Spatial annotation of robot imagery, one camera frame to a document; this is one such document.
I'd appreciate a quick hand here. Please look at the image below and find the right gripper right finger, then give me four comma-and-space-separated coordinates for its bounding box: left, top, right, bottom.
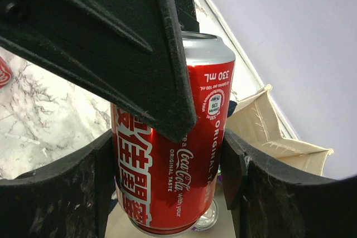
220, 130, 356, 237

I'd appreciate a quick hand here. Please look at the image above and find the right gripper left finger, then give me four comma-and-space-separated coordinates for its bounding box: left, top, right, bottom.
1, 130, 114, 237

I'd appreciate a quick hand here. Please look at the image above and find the beige canvas bag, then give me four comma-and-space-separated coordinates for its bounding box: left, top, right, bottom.
226, 85, 334, 176

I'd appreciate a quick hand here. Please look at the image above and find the red soda can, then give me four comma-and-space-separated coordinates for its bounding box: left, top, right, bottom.
111, 32, 235, 237
0, 57, 13, 88

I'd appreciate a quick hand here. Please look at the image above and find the red soda can front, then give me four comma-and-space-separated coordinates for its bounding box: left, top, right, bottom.
0, 57, 13, 88

